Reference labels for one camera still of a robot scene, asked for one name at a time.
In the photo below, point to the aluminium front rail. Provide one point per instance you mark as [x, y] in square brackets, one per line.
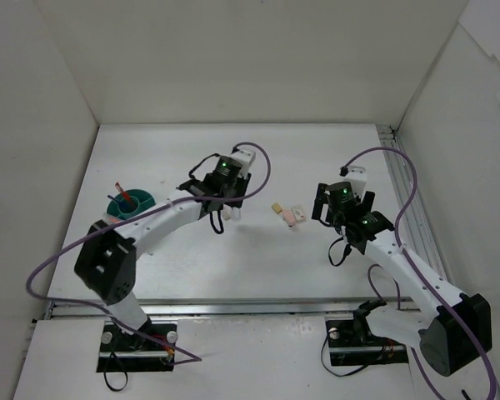
[225, 308]

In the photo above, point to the blue ballpoint pen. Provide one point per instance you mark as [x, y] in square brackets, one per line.
[119, 201]

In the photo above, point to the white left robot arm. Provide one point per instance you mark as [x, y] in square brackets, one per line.
[107, 263]

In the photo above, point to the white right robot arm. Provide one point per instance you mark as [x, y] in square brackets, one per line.
[453, 329]

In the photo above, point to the aluminium rail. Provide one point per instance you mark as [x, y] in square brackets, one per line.
[225, 308]
[414, 227]

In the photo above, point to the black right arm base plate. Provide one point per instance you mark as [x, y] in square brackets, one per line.
[345, 349]

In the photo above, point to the yellow eraser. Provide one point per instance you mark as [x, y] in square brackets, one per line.
[277, 208]

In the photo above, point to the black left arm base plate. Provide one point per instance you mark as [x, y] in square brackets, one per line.
[118, 352]

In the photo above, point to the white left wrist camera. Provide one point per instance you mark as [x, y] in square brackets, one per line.
[246, 158]

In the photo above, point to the teal round pen holder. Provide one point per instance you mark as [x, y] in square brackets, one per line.
[120, 208]

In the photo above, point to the red ballpoint pen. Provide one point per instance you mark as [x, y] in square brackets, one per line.
[125, 195]

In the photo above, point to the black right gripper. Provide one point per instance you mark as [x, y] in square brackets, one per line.
[321, 199]

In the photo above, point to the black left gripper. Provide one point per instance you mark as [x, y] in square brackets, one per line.
[242, 186]

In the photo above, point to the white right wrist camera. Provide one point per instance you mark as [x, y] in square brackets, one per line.
[357, 177]

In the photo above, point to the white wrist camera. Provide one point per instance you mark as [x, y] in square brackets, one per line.
[246, 158]
[357, 177]

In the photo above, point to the aluminium right side rail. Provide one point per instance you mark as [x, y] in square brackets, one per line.
[414, 227]

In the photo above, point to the white boxed eraser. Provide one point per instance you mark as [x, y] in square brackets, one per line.
[299, 214]

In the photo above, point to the grey white eraser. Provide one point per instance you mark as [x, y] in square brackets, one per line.
[231, 213]

